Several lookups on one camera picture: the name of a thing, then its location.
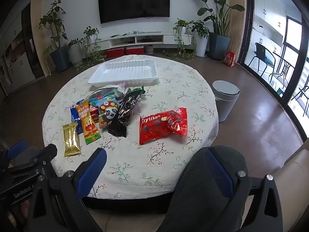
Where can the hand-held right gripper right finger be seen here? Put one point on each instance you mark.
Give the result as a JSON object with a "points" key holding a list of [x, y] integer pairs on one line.
{"points": [[219, 171]]}

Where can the white television console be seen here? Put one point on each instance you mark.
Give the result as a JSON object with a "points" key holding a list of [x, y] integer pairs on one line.
{"points": [[149, 38]]}

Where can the blue panda snack packet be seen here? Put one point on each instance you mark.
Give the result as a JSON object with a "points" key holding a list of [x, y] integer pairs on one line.
{"points": [[108, 111]]}

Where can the trailing vine plant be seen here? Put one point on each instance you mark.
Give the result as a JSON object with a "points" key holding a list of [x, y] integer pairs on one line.
{"points": [[181, 29], [93, 46]]}

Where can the white wall cabinet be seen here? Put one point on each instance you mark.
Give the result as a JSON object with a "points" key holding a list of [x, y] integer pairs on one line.
{"points": [[17, 70]]}

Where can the small grey pot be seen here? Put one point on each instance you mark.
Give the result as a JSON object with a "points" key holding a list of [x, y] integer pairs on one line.
{"points": [[149, 48]]}

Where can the small-leaf tree blue-grey pot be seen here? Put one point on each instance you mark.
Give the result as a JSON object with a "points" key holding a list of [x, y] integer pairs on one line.
{"points": [[59, 58]]}

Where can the red chocolate snack bag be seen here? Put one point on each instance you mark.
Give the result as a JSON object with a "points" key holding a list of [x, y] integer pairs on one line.
{"points": [[161, 128]]}

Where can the grey trash bin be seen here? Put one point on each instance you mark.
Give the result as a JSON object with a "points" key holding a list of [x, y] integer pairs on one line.
{"points": [[224, 101]]}

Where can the white zip pouch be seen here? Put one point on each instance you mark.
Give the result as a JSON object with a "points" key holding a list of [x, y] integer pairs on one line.
{"points": [[106, 89]]}

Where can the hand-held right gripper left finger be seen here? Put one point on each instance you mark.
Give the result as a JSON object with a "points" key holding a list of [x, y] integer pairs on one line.
{"points": [[93, 171]]}

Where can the floral tablecloth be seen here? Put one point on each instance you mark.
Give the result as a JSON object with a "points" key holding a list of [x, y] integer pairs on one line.
{"points": [[144, 159]]}

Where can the black foil snack packet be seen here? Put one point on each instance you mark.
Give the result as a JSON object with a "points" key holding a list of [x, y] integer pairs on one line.
{"points": [[123, 116]]}

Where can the white plastic tray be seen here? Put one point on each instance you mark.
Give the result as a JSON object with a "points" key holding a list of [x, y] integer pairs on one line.
{"points": [[125, 71]]}

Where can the dark red foil packet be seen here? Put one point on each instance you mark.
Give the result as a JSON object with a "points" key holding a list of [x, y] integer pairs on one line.
{"points": [[94, 113]]}

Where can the wall television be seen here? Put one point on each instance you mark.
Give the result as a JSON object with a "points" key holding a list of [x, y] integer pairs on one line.
{"points": [[134, 2]]}

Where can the red bag on floor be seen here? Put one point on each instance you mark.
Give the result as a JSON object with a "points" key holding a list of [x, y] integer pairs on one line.
{"points": [[229, 59]]}

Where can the blue and white snack packet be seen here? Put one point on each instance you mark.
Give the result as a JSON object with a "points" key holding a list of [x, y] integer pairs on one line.
{"points": [[74, 114]]}

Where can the gold snack packet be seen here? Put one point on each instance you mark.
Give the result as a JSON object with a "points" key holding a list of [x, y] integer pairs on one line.
{"points": [[71, 140]]}

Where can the large-leaf plant blue-grey pot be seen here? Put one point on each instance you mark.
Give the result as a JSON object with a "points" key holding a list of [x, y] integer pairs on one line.
{"points": [[219, 46]]}

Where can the beige sofa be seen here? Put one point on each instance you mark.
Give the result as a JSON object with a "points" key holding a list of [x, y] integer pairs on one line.
{"points": [[294, 186]]}

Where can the black framed glass door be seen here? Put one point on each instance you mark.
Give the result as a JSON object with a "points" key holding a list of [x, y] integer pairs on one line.
{"points": [[248, 29]]}

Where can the orange lollipop packet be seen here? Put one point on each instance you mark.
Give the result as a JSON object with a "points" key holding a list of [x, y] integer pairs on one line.
{"points": [[89, 130]]}

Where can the green candy packet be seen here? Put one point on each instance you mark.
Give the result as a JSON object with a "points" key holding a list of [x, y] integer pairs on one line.
{"points": [[138, 90]]}

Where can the plant in white ribbed pot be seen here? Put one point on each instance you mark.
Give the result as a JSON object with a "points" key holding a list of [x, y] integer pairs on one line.
{"points": [[75, 54]]}

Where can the black balcony chair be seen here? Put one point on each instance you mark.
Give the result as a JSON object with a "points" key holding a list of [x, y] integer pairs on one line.
{"points": [[303, 91], [262, 53]]}

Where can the glass balcony table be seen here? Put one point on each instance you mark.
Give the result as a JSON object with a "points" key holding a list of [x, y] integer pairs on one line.
{"points": [[283, 65]]}

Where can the bushy plant in white pot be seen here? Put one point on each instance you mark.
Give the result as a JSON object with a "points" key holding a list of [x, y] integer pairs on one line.
{"points": [[200, 46]]}

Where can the red storage box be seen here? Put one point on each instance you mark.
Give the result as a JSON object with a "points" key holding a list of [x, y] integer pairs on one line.
{"points": [[115, 52], [134, 50]]}

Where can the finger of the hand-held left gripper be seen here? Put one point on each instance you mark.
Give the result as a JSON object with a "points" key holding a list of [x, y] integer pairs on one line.
{"points": [[45, 153], [15, 148]]}

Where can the pink snack packet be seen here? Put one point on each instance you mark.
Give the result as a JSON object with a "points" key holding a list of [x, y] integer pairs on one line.
{"points": [[122, 85]]}

